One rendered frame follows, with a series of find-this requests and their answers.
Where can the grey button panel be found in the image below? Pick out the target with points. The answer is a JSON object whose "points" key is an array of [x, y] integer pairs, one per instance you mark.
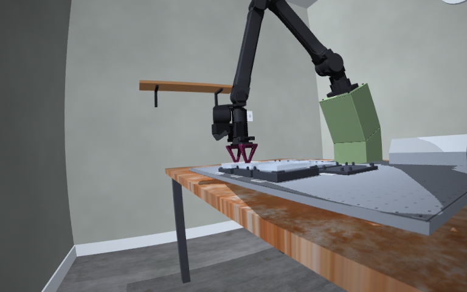
{"points": [[434, 150]]}

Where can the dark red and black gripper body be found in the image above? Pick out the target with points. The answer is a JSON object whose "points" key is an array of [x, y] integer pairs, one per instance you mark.
{"points": [[242, 140]]}

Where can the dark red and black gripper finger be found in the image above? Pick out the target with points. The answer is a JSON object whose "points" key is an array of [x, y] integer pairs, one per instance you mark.
{"points": [[229, 149], [242, 148]]}

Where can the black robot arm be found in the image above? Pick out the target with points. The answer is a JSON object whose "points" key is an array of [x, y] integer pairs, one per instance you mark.
{"points": [[327, 63]]}

